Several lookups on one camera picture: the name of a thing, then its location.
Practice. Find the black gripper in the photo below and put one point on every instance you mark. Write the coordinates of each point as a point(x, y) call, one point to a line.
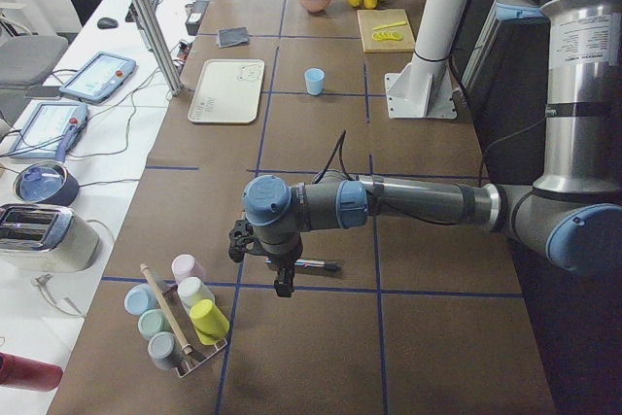
point(282, 260)

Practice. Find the yellow cup on rack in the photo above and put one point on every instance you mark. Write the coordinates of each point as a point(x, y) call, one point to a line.
point(209, 322)

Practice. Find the white cup on rack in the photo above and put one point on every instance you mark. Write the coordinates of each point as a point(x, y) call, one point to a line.
point(191, 291)

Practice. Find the pink cup on rack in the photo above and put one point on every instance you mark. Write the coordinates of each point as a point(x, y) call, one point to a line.
point(185, 266)

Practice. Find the green cup on rack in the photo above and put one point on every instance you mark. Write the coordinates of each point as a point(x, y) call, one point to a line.
point(152, 322)

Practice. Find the grey cup on rack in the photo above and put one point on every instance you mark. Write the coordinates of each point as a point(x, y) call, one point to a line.
point(164, 351)

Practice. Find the blue cup on rack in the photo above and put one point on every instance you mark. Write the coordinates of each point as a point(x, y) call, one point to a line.
point(139, 300)

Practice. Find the light blue cup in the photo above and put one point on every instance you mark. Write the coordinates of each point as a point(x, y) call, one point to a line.
point(314, 81)

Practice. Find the steel muddler black tip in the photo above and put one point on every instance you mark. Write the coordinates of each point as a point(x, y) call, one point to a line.
point(329, 266)

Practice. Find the wooden stick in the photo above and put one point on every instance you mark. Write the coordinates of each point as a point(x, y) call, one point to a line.
point(179, 334)

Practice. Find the white bear tray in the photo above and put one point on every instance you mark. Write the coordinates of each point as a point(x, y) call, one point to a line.
point(227, 92)

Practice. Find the cream toaster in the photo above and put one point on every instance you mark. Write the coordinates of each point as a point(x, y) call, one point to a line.
point(46, 238)

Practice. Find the grey folded cloth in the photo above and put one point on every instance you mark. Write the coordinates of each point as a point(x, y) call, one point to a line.
point(233, 37)

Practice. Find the lemon slices row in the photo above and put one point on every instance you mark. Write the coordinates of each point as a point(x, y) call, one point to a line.
point(382, 36)

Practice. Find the bamboo cutting board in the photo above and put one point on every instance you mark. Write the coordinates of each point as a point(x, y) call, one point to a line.
point(369, 18)

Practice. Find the red bottle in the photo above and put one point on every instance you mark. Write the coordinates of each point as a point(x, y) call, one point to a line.
point(22, 373)

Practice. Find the teach pendant near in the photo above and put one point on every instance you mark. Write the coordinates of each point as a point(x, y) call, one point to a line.
point(46, 127)

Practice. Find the teach pendant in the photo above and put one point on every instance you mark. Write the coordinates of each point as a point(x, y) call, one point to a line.
point(46, 127)
point(98, 79)

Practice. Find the teach pendant far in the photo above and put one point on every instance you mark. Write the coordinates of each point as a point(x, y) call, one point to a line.
point(98, 79)

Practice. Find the yellow plastic knife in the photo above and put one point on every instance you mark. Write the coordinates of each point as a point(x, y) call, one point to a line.
point(389, 25)

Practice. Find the black computer mouse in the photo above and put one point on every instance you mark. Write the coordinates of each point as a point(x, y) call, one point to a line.
point(106, 23)

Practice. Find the grey office chair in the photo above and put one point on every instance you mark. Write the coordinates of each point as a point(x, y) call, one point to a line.
point(28, 60)

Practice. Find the white wire cup rack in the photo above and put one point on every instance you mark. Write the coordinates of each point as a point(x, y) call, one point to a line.
point(201, 354)

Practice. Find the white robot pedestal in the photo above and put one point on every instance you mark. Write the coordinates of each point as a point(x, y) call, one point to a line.
point(423, 89)

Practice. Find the aluminium frame post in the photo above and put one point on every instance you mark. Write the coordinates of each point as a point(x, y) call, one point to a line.
point(147, 19)

